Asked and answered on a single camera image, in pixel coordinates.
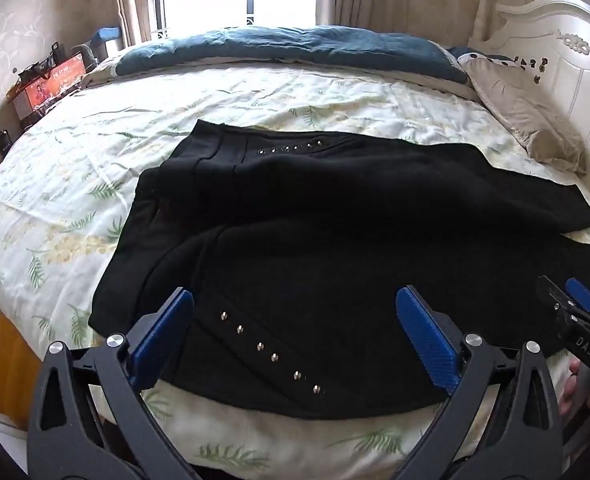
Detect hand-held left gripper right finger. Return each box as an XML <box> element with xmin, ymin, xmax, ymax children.
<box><xmin>394</xmin><ymin>285</ymin><xmax>564</xmax><ymax>480</ymax></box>

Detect polka dot pillow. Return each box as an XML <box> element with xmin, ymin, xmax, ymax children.
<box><xmin>445</xmin><ymin>47</ymin><xmax>516</xmax><ymax>69</ymax></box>

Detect blue box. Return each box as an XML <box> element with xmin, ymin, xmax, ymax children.
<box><xmin>89</xmin><ymin>27</ymin><xmax>124</xmax><ymax>60</ymax></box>

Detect dark blue quilt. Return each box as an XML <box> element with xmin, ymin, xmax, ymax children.
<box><xmin>82</xmin><ymin>25</ymin><xmax>470</xmax><ymax>87</ymax></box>

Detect person's right hand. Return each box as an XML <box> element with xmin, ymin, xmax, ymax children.
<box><xmin>561</xmin><ymin>357</ymin><xmax>590</xmax><ymax>418</ymax></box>

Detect red printed box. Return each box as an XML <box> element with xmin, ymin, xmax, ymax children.
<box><xmin>6</xmin><ymin>51</ymin><xmax>88</xmax><ymax>130</ymax></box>

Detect cluster of dark headboard stickers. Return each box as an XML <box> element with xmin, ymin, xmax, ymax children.
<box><xmin>516</xmin><ymin>56</ymin><xmax>552</xmax><ymax>84</ymax></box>

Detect black studded pants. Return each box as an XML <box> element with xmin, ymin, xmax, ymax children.
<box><xmin>89</xmin><ymin>120</ymin><xmax>590</xmax><ymax>421</ymax></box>

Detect wooden bed frame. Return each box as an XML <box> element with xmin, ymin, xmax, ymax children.
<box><xmin>0</xmin><ymin>309</ymin><xmax>42</xmax><ymax>432</ymax></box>

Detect beige pillow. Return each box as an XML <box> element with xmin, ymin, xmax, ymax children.
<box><xmin>462</xmin><ymin>57</ymin><xmax>588</xmax><ymax>176</ymax></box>

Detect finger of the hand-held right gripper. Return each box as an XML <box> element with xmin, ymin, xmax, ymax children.
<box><xmin>565</xmin><ymin>277</ymin><xmax>590</xmax><ymax>327</ymax></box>
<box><xmin>535</xmin><ymin>275</ymin><xmax>576</xmax><ymax>330</ymax></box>

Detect white carved headboard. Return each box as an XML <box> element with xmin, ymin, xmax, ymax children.
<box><xmin>467</xmin><ymin>0</ymin><xmax>590</xmax><ymax>196</ymax></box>

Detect floral bed sheet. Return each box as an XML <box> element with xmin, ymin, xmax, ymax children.
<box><xmin>0</xmin><ymin>62</ymin><xmax>590</xmax><ymax>480</ymax></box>

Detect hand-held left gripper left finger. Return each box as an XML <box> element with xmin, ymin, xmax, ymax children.
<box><xmin>27</xmin><ymin>287</ymin><xmax>202</xmax><ymax>480</ymax></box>

